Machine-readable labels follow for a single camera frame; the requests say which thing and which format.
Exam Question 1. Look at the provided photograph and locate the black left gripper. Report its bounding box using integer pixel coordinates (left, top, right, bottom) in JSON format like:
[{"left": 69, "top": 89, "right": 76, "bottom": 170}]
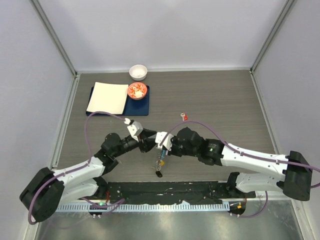
[{"left": 112, "top": 128, "right": 156, "bottom": 158}]

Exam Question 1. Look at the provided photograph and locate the steel key organizer blue handle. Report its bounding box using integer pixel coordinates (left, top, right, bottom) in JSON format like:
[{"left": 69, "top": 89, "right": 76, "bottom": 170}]
[{"left": 153, "top": 149, "right": 168, "bottom": 171}]

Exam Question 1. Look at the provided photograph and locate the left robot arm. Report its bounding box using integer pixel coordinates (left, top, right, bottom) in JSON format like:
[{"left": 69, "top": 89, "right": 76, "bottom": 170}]
[{"left": 19, "top": 128, "right": 157, "bottom": 225}]

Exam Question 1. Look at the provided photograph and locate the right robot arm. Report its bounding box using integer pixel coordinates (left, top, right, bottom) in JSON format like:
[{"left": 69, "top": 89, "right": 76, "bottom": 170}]
[{"left": 161, "top": 127, "right": 313, "bottom": 201}]

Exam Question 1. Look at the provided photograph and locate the red tagged key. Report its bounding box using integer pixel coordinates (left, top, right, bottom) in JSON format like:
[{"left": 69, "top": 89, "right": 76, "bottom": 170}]
[{"left": 180, "top": 112, "right": 188, "bottom": 122}]

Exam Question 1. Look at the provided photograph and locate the black key fob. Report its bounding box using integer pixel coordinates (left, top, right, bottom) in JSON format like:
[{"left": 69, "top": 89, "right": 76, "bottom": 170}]
[{"left": 155, "top": 170, "right": 163, "bottom": 178}]

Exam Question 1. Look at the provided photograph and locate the dark blue placemat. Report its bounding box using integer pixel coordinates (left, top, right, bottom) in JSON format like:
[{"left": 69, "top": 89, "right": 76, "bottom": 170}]
[{"left": 85, "top": 86, "right": 150, "bottom": 116}]

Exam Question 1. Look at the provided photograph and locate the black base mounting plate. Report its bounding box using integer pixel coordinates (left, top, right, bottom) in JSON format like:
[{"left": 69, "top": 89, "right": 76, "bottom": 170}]
[{"left": 86, "top": 181, "right": 256, "bottom": 205}]

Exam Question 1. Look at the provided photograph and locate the red patterned bowl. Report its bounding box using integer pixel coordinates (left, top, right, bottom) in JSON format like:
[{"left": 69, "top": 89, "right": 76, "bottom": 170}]
[{"left": 127, "top": 82, "right": 148, "bottom": 100}]

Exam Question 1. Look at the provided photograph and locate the white square plate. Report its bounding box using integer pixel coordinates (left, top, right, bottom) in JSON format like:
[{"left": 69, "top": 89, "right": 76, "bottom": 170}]
[{"left": 86, "top": 82, "right": 129, "bottom": 115}]

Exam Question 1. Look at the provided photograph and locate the white ceramic bowl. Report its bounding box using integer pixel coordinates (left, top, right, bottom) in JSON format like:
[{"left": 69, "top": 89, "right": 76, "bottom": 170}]
[{"left": 129, "top": 64, "right": 148, "bottom": 81}]

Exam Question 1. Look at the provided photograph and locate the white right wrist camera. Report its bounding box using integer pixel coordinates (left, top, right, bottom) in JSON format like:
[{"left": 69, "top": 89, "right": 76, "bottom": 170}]
[{"left": 155, "top": 131, "right": 174, "bottom": 151}]

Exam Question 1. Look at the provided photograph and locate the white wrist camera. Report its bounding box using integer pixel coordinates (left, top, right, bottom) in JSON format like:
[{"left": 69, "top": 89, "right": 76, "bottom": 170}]
[
  {"left": 155, "top": 131, "right": 174, "bottom": 151},
  {"left": 124, "top": 118, "right": 144, "bottom": 142}
]

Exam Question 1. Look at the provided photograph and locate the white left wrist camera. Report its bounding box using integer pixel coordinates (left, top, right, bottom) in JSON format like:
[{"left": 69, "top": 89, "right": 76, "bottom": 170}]
[{"left": 124, "top": 118, "right": 144, "bottom": 142}]

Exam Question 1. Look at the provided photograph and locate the white slotted cable duct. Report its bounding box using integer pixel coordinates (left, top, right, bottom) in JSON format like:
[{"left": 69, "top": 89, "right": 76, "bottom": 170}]
[{"left": 56, "top": 201, "right": 230, "bottom": 213}]

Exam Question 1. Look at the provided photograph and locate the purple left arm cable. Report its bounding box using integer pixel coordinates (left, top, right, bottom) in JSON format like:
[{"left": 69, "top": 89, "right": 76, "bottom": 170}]
[{"left": 27, "top": 111, "right": 128, "bottom": 225}]

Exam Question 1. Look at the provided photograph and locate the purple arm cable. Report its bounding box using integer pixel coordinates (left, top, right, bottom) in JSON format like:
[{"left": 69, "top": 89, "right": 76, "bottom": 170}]
[
  {"left": 158, "top": 120, "right": 320, "bottom": 218},
  {"left": 27, "top": 111, "right": 128, "bottom": 225}
]

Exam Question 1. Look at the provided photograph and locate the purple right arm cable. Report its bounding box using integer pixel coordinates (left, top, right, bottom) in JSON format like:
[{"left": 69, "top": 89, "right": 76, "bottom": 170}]
[{"left": 158, "top": 120, "right": 320, "bottom": 218}]

